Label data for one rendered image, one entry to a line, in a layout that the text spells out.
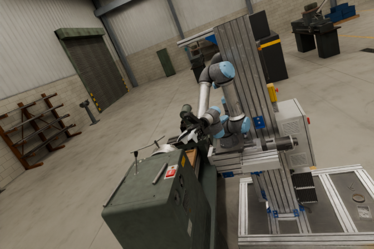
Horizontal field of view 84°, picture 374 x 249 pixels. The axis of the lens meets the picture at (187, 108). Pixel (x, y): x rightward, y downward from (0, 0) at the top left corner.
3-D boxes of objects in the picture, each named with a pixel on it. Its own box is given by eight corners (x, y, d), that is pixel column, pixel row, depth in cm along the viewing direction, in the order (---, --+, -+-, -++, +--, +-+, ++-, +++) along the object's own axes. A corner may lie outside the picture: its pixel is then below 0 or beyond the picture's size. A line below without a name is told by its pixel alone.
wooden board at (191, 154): (193, 168, 206) (192, 165, 204) (161, 175, 215) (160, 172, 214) (196, 151, 233) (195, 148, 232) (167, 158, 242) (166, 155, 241)
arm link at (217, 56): (211, 63, 185) (215, 92, 228) (222, 58, 185) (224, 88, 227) (206, 54, 191) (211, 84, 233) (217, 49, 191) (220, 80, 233)
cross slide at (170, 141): (200, 140, 242) (198, 137, 240) (166, 148, 253) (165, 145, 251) (201, 132, 258) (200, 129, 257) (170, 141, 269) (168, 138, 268)
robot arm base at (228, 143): (239, 136, 171) (235, 125, 168) (238, 146, 158) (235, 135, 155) (221, 139, 177) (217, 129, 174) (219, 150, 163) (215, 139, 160)
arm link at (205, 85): (195, 65, 150) (188, 133, 138) (208, 61, 143) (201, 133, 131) (205, 71, 158) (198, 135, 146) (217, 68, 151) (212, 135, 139)
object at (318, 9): (293, 52, 826) (284, 9, 775) (317, 44, 805) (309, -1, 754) (320, 61, 615) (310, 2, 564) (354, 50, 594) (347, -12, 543)
